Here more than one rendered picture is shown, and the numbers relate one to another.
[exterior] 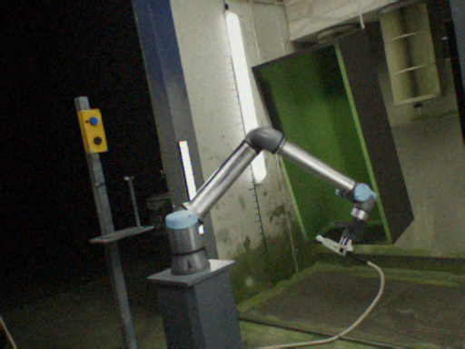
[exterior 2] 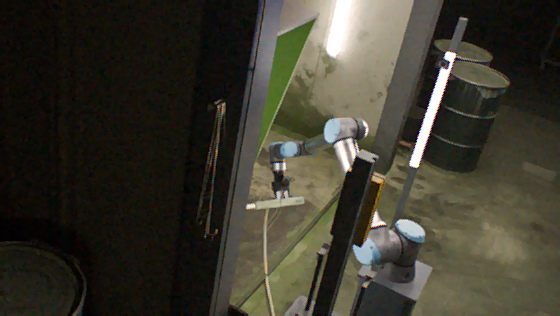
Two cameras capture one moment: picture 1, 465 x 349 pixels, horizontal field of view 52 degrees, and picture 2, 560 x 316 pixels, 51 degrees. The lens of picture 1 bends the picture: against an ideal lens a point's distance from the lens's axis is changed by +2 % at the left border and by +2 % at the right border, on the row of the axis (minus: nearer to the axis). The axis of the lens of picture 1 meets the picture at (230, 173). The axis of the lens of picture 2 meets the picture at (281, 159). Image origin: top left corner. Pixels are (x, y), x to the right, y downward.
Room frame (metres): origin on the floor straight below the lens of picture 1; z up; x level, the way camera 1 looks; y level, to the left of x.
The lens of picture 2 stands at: (3.77, 2.17, 2.45)
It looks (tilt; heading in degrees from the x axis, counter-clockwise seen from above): 29 degrees down; 246
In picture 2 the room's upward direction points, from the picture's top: 12 degrees clockwise
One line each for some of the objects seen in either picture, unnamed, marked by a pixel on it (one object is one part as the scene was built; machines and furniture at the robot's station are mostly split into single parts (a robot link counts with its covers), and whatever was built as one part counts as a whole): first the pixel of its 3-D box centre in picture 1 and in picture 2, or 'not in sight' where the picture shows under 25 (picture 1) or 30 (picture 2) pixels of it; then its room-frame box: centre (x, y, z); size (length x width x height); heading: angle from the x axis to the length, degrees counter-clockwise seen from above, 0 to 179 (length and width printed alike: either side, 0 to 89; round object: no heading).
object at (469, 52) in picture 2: not in sight; (462, 51); (0.08, -2.43, 0.86); 0.54 x 0.54 x 0.01
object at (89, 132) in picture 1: (93, 132); (356, 206); (2.85, 0.77, 1.42); 0.12 x 0.06 x 0.26; 134
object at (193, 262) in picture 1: (189, 259); (398, 262); (2.19, 0.27, 0.69); 0.19 x 0.19 x 0.10
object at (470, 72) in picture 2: not in sight; (476, 75); (0.33, -1.83, 0.86); 0.54 x 0.54 x 0.01
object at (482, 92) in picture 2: not in sight; (461, 118); (0.34, -1.83, 0.44); 0.59 x 0.58 x 0.89; 59
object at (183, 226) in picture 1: (183, 230); (405, 241); (2.20, 0.27, 0.83); 0.17 x 0.15 x 0.18; 10
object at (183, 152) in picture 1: (191, 187); not in sight; (3.08, 0.28, 0.96); 0.06 x 0.02 x 0.63; 134
